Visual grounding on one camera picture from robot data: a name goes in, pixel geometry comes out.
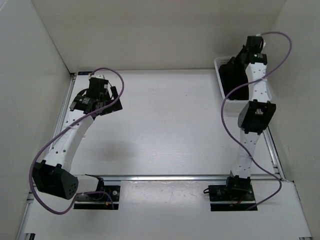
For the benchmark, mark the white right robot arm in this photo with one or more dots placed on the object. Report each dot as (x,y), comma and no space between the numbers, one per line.
(252,120)

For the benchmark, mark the white perforated plastic basket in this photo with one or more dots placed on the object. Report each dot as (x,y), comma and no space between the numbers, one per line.
(235,105)

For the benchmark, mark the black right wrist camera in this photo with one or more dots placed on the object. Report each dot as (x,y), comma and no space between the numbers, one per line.
(254,44)

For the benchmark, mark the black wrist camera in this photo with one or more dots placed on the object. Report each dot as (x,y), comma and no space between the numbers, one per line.
(254,44)
(98,85)

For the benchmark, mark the aluminium front rail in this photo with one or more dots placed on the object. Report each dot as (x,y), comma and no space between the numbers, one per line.
(166,178)

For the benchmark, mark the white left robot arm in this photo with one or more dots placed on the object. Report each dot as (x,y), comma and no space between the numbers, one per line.
(52,175)

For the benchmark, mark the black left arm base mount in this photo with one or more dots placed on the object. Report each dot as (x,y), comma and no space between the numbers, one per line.
(108,199)

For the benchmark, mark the aluminium left side rail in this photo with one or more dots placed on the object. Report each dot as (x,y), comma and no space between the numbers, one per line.
(21,235)

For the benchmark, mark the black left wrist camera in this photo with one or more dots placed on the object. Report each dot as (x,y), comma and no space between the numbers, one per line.
(98,85)

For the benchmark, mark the black shorts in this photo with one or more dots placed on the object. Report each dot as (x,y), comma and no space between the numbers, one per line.
(232,75)

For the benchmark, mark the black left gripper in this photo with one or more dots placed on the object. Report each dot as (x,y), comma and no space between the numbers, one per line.
(115,107)

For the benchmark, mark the aluminium right side rail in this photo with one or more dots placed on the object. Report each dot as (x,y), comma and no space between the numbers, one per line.
(283,214)

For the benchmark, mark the aluminium rail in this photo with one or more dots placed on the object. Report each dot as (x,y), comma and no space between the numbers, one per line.
(21,235)
(166,178)
(283,214)

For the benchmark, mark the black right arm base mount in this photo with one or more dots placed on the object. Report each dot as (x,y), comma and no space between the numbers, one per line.
(222,200)

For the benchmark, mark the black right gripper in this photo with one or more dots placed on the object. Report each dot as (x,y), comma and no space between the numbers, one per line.
(236,62)

